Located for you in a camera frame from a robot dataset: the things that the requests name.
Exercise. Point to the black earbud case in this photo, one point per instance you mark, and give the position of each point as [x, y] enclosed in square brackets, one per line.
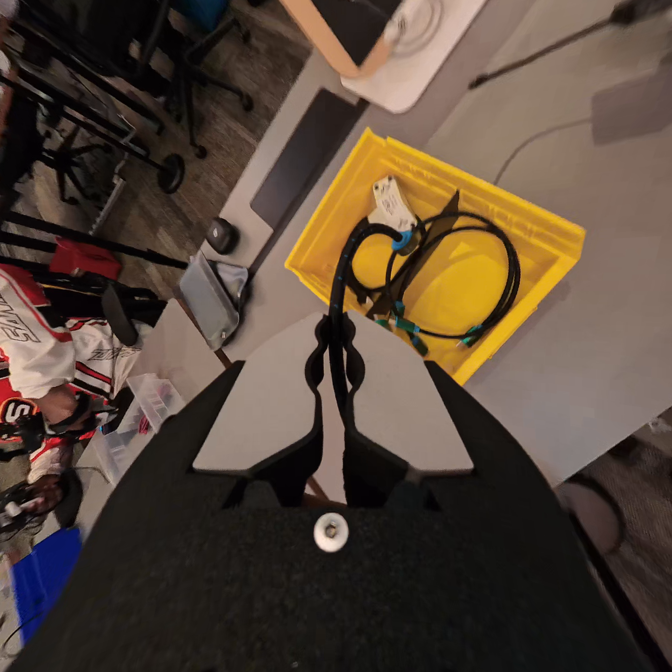
[222, 236]

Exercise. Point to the red box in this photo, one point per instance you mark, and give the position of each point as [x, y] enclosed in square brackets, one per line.
[84, 260]

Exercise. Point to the black rod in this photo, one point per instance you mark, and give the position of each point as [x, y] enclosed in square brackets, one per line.
[551, 50]

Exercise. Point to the grey desk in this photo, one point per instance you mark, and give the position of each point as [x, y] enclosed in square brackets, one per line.
[603, 315]

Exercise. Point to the clear plastic box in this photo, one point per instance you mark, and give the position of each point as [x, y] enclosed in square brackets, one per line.
[155, 404]

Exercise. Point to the black divider of yellow bin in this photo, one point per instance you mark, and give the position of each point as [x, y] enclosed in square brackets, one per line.
[443, 210]

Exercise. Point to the blue storage bin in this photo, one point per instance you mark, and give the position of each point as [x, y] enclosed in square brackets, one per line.
[47, 577]

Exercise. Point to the white stand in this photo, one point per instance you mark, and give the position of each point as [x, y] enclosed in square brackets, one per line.
[409, 78]

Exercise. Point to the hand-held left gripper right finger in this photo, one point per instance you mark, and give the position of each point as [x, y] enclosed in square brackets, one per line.
[409, 409]

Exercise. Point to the yellow storage bin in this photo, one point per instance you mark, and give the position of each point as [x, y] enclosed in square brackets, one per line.
[546, 246]

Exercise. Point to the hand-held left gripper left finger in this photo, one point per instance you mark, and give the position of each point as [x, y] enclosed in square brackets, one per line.
[262, 409]

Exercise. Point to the person's grey shoe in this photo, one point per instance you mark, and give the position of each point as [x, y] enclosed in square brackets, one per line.
[593, 514]

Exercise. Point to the silver switch box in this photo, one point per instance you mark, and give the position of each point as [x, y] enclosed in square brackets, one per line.
[391, 202]

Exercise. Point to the grey pouch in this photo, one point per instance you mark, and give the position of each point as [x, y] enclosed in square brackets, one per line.
[207, 299]

